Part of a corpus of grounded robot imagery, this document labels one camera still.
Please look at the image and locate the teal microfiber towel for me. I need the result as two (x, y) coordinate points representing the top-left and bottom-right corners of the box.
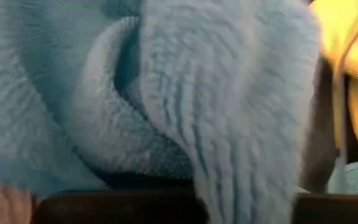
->
(0, 0), (323, 224)

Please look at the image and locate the yellow microfiber towel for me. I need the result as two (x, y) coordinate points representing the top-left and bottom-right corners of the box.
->
(308, 0), (358, 156)

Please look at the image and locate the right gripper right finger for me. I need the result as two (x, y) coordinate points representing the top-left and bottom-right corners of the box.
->
(293, 192), (358, 224)

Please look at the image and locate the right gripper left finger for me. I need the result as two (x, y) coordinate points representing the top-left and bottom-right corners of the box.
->
(35, 189), (209, 224)

